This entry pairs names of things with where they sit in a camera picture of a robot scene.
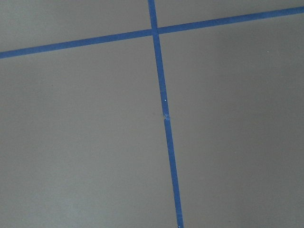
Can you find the upper horizontal blue tape line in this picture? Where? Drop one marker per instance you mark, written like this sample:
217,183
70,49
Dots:
148,32

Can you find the centre vertical blue tape line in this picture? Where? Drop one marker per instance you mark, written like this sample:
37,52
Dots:
166,113

